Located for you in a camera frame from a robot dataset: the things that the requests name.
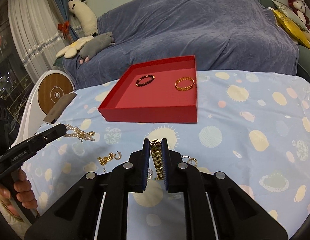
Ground light blue patterned tablecloth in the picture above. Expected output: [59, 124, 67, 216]
[23, 70, 310, 236]

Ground green sofa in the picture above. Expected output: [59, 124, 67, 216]
[258, 0, 310, 84]

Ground gold chain clover bracelet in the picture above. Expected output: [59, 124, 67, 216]
[97, 152, 115, 172]

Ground white alpaca plush toy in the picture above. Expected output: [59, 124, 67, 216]
[68, 0, 98, 37]

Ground white pearl bracelet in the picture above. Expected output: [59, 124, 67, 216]
[63, 123, 96, 143]

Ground black bead bracelet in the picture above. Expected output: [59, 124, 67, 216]
[135, 74, 156, 87]

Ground red monkey plush toy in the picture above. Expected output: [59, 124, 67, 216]
[288, 0, 310, 31]

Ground gold chain cuff bangle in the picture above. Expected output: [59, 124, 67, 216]
[175, 76, 196, 92]

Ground red curtain bow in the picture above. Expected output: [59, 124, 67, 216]
[57, 21, 71, 41]

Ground gold satin pillow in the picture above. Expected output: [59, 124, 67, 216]
[272, 9, 310, 49]

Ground silver hoop earring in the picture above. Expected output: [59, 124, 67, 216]
[113, 151, 122, 160]

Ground round wooden white device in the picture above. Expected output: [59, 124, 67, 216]
[12, 70, 75, 146]

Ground brown notebook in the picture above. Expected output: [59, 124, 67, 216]
[43, 92, 77, 124]

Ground silver interlocked rings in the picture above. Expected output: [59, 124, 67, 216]
[181, 154, 198, 168]

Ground gold wristwatch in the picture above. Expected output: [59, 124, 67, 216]
[150, 139, 164, 180]

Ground blue-grey sofa throw blanket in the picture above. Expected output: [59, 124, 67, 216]
[63, 0, 299, 89]

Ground silver grey pillow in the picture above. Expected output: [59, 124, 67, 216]
[273, 0, 308, 31]

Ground grey plush toy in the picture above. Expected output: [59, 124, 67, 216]
[79, 31, 115, 64]

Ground white sheer curtain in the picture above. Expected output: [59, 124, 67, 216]
[7, 0, 68, 82]

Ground person's left hand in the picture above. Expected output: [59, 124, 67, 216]
[0, 169, 38, 210]

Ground white daisy flower cushion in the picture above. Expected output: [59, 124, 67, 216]
[56, 36, 94, 59]

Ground gold bangle on wrist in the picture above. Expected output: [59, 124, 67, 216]
[0, 196, 24, 222]

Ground red shallow cardboard box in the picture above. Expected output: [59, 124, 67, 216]
[98, 55, 197, 124]

